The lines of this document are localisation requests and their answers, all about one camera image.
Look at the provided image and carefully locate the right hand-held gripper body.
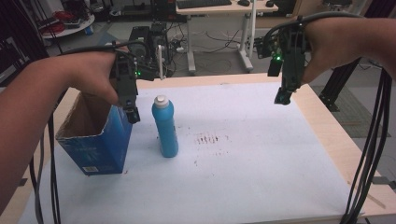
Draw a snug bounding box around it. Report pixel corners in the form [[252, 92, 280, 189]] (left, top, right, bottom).
[[255, 17, 309, 93]]

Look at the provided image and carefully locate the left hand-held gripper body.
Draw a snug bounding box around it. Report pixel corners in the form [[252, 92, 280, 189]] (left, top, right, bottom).
[[109, 48, 157, 109]]

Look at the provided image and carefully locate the blue bottle with white cap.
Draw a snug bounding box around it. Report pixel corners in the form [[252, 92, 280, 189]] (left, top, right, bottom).
[[151, 94, 180, 159]]

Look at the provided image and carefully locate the blue cardboard box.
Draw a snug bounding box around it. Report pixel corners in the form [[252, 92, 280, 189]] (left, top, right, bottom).
[[54, 91, 134, 176]]

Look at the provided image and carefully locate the person's left hand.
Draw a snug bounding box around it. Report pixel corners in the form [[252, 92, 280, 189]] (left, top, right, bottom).
[[61, 46, 129, 105]]

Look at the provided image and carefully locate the person's right hand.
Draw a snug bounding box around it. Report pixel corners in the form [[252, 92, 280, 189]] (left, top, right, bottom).
[[300, 17, 362, 86]]

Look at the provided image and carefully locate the black computer tower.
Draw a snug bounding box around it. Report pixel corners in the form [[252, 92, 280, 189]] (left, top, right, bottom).
[[126, 21, 172, 79]]

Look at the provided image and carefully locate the black metal stand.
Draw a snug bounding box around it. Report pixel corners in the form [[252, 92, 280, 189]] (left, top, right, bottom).
[[318, 56, 362, 112]]

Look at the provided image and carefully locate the round white table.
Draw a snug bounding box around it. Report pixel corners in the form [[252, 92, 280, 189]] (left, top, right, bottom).
[[39, 11, 96, 40]]

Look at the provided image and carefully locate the white table mat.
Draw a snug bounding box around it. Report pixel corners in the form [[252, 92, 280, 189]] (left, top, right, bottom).
[[17, 81, 351, 224]]

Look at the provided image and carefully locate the light wooden office desk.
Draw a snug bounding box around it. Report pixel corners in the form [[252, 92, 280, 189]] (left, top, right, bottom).
[[175, 0, 280, 75]]

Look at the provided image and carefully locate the black keyboard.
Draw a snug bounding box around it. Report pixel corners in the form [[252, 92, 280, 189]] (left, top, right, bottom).
[[176, 0, 233, 9]]

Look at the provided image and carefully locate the black left gripper cable bundle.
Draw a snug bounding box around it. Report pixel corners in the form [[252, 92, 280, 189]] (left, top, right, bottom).
[[28, 41, 151, 224]]

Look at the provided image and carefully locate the black gripper cable bundle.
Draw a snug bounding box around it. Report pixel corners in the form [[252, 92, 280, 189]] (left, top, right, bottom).
[[263, 10, 394, 224], [28, 41, 151, 224]]

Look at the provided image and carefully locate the black right gripper cable bundle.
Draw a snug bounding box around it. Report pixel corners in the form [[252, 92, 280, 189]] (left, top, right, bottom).
[[263, 10, 394, 224]]

